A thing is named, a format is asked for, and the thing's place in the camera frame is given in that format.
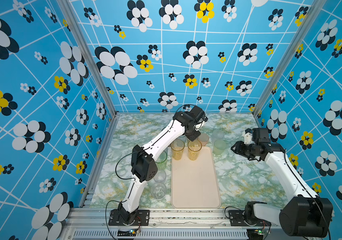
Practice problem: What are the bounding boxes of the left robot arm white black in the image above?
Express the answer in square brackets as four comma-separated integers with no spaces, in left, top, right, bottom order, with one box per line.
[117,106,208,224]

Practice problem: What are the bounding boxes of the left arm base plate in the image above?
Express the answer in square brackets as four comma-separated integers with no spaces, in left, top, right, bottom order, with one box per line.
[107,209,150,227]

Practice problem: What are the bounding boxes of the aluminium front rail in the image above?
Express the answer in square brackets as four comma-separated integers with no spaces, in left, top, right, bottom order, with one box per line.
[60,208,291,240]

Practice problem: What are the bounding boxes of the green circuit board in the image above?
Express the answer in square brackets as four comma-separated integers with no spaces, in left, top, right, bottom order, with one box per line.
[247,229,267,240]
[117,229,141,237]

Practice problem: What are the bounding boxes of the amber tall glass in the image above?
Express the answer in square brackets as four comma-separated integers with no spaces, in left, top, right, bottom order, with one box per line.
[171,139,185,160]
[188,140,202,161]

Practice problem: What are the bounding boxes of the white frosted glass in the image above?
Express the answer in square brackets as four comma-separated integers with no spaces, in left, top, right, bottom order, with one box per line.
[212,129,225,142]

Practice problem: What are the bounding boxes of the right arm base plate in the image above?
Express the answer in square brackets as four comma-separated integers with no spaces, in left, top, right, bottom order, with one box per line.
[227,210,271,228]

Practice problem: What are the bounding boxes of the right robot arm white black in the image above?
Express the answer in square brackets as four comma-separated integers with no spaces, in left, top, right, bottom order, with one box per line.
[231,128,333,238]

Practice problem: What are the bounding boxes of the small clear glass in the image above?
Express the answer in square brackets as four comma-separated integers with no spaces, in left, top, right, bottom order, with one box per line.
[153,170,167,183]

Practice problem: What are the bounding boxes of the green frosted glass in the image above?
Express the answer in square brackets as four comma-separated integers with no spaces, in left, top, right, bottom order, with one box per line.
[213,139,227,156]

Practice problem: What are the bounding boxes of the left green circuit board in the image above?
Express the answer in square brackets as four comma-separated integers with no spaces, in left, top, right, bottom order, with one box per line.
[117,229,141,237]

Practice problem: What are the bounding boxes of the large clear glass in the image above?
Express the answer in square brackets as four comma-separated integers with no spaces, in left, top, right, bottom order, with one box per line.
[151,183,167,199]

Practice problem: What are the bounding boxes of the green clear glass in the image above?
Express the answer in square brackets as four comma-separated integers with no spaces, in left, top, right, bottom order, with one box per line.
[156,150,168,170]

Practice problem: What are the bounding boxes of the right green circuit board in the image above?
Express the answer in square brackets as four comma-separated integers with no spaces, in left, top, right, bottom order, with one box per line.
[247,229,267,240]

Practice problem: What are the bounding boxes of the small pink frosted glass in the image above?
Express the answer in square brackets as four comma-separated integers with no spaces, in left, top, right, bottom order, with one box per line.
[198,133,210,147]

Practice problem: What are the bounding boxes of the beige plastic tray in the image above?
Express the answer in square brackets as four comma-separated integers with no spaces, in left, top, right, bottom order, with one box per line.
[171,147,221,209]

